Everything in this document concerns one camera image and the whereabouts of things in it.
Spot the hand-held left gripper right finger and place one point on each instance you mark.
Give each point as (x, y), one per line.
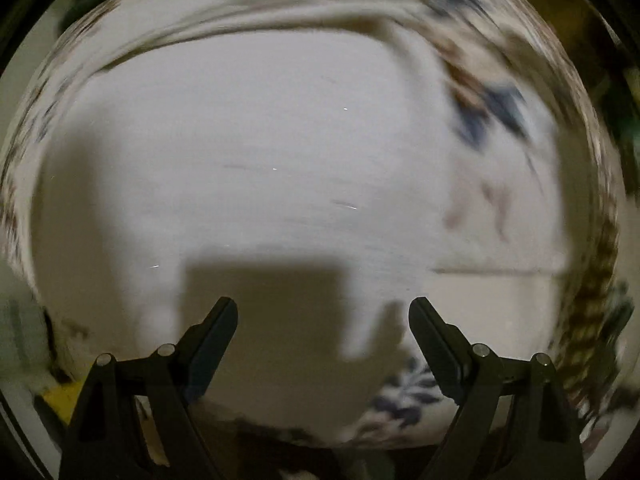
(440, 355)

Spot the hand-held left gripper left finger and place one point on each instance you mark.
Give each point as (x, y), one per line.
(209, 355)

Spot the white garment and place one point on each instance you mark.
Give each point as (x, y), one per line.
(280, 200)

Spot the yellow object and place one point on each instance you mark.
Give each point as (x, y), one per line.
(62, 400)

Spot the floral printed bed sheet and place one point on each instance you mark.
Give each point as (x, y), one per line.
(525, 160)

